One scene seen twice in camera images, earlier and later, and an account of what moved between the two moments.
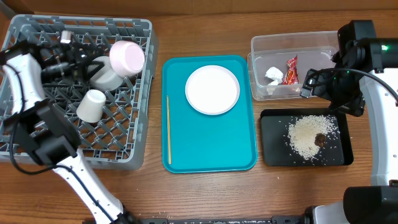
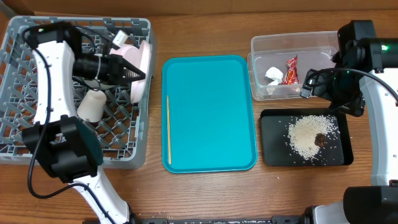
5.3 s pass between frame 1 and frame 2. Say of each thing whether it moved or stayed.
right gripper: stayed
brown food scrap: stayed
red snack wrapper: stayed
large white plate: moved
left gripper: moved
